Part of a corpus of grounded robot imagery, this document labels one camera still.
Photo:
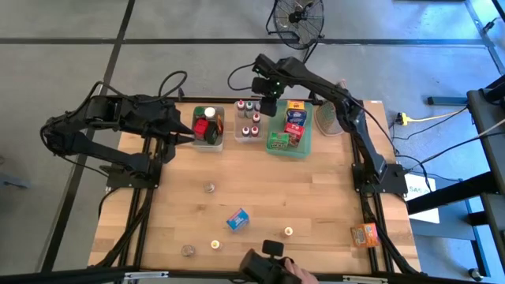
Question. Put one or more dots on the black front rail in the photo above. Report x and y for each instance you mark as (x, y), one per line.
(197, 275)

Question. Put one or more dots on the white paper sheet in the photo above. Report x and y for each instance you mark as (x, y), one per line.
(424, 205)

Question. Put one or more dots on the black caster wheel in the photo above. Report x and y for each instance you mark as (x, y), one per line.
(476, 274)

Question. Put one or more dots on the black side desk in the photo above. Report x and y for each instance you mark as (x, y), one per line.
(483, 114)

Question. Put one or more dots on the blue Rice Krispies box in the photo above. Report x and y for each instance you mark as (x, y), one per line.
(237, 220)

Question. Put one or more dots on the red lid spice jar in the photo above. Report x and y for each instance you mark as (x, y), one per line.
(201, 128)

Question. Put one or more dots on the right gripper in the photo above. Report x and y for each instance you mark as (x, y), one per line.
(268, 87)

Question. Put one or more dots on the red Froot Loops box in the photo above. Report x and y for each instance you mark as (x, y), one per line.
(294, 131)

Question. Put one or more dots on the blue Frosted Flakes box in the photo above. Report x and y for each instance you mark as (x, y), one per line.
(296, 116)

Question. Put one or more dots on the green Apple Jacks box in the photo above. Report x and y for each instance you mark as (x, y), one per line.
(278, 140)

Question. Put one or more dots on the pink cap colouring bottle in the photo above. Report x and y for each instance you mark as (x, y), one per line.
(240, 105)

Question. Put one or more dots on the red food colouring bottle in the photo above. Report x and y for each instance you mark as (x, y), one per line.
(255, 130)
(256, 117)

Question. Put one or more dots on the green food colouring bottle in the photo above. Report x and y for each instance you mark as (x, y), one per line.
(249, 106)

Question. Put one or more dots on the black table frame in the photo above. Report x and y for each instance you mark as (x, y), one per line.
(173, 99)

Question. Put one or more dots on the small clear glass jar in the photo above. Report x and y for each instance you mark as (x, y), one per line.
(188, 251)
(209, 186)

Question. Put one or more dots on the yellow Corn Pops box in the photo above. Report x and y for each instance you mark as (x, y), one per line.
(296, 104)

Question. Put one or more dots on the person's hand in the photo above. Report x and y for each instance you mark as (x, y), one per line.
(301, 273)

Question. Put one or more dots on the orange cereal box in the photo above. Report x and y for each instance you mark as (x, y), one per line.
(365, 235)

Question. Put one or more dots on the blue food colouring bottle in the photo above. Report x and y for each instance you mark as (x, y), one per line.
(257, 106)

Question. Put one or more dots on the green plastic tray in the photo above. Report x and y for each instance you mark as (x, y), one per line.
(304, 150)

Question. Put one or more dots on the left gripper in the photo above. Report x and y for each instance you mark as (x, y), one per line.
(161, 118)

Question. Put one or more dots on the silver metal bracket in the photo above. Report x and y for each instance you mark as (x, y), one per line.
(365, 279)
(146, 275)

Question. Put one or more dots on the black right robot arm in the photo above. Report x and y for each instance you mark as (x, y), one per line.
(355, 118)

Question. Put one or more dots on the clear plastic container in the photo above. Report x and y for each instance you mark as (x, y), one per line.
(236, 122)

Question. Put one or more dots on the green lid spice jar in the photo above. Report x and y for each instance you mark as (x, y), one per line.
(199, 111)

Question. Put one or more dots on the black floor fan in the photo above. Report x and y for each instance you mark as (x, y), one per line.
(296, 16)

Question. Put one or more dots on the grey translucent plastic bin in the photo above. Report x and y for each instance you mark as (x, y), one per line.
(209, 146)

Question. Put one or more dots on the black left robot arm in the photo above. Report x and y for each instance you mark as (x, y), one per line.
(98, 114)

